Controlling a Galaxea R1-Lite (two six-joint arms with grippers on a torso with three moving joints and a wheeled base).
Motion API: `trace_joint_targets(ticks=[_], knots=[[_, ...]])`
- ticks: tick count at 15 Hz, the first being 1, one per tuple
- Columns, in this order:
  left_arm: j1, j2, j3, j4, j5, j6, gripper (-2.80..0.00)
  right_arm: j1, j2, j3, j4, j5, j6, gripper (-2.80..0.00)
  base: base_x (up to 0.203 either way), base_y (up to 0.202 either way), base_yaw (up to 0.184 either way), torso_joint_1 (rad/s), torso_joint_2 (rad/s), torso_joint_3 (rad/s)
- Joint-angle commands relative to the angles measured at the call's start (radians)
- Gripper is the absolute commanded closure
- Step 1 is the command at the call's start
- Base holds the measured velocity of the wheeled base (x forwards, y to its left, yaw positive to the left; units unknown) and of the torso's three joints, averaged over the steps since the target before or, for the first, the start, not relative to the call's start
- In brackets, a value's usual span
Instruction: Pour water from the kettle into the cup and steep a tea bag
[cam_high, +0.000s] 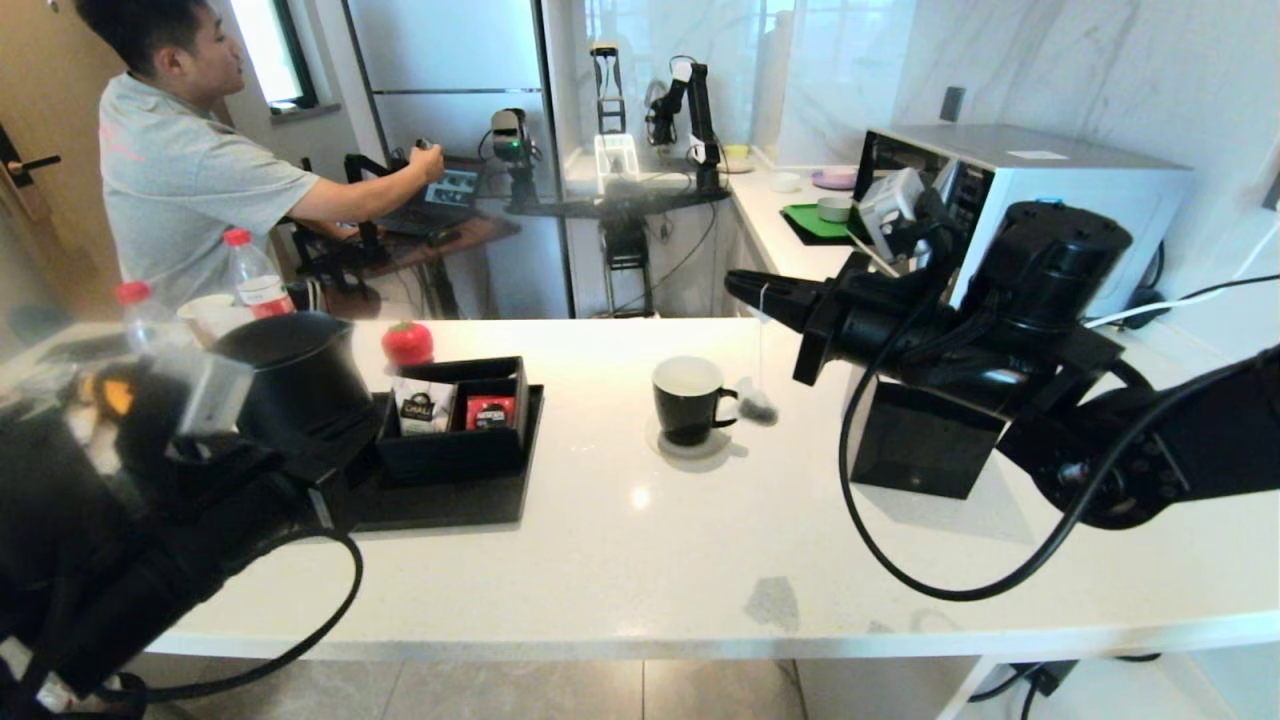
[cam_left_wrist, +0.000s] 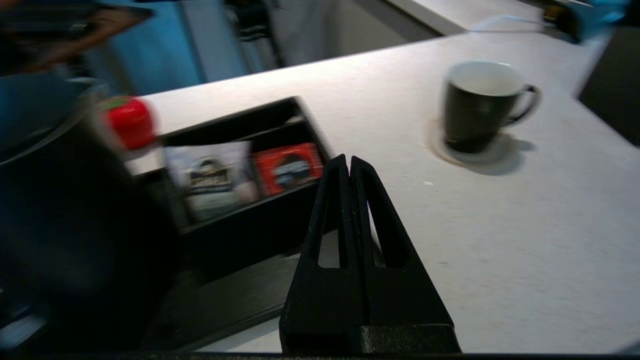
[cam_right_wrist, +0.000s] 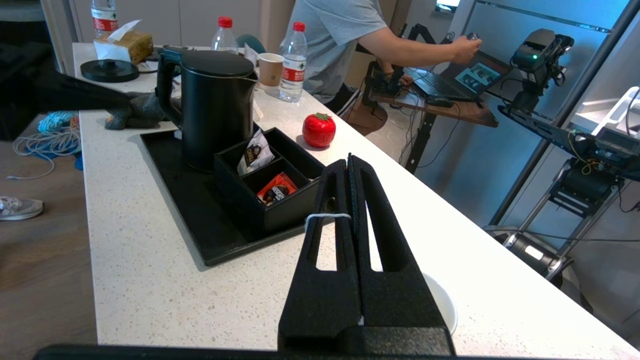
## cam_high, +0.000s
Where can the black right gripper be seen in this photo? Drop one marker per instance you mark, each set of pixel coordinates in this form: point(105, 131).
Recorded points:
point(880, 320)

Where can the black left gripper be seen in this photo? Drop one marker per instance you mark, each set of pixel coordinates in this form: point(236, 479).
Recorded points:
point(260, 500)

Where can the black electric kettle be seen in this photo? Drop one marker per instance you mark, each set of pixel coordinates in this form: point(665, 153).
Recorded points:
point(300, 380)

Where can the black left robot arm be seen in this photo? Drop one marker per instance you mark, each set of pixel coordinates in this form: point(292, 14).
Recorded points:
point(90, 540)

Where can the white packet with black logo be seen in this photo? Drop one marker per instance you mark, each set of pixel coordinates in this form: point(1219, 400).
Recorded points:
point(424, 410)

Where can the black compartment box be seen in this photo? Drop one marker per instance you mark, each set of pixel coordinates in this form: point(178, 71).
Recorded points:
point(455, 455)

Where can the red snack packet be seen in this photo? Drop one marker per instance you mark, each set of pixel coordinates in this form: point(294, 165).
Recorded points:
point(490, 413)

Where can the green tray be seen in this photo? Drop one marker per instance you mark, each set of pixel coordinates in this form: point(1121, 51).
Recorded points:
point(815, 222)

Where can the small white bowl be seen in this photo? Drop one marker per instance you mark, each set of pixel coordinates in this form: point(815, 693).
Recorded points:
point(833, 210)

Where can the small white cup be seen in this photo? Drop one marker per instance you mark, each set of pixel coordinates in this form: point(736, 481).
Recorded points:
point(784, 183)

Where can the purple plate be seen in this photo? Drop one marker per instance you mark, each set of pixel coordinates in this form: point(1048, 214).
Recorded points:
point(835, 179)

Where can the black mug white inside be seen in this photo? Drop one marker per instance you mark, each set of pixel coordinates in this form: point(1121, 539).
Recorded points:
point(685, 408)

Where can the orange corn toy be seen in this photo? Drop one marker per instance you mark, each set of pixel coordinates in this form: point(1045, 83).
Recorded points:
point(118, 397)

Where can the round pale coaster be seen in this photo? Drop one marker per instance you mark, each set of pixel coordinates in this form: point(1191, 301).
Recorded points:
point(700, 452)

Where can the black rectangular serving tray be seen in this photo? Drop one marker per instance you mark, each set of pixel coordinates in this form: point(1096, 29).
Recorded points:
point(450, 505)

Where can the paper cup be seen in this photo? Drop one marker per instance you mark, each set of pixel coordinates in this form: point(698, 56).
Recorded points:
point(215, 312)

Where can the black white robot joint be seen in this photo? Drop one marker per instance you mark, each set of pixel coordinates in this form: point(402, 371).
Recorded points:
point(700, 110)

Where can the black tissue box white lid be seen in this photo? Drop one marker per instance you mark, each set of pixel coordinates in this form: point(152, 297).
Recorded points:
point(920, 450)

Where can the red label water bottle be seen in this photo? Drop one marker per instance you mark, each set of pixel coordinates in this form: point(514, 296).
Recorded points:
point(150, 320)

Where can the red tomato shaped timer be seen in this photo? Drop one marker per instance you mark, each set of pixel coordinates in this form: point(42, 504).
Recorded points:
point(407, 344)

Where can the clear water bottle red cap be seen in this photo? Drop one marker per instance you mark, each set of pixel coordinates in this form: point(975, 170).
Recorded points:
point(255, 280)

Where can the brown wooden desk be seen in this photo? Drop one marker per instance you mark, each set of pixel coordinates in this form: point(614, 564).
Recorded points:
point(470, 232)

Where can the man in grey t-shirt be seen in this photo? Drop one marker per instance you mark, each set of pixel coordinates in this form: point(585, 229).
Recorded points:
point(180, 180)

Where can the silver microwave oven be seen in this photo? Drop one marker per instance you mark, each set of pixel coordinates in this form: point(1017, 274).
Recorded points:
point(1100, 180)

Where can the black laptop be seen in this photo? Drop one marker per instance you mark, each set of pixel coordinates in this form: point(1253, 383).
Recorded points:
point(445, 195)

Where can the dark framed window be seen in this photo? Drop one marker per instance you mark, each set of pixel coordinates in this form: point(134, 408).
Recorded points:
point(265, 50)

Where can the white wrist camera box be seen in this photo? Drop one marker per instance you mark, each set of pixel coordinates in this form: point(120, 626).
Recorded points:
point(215, 395)
point(890, 210)

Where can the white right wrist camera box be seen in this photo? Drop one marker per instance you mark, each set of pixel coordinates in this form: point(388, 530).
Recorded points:
point(890, 210)

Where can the dark wall socket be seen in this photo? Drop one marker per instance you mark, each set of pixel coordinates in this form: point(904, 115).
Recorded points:
point(950, 105)

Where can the black upright bracket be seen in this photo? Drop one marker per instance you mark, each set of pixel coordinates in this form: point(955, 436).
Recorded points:
point(605, 50)

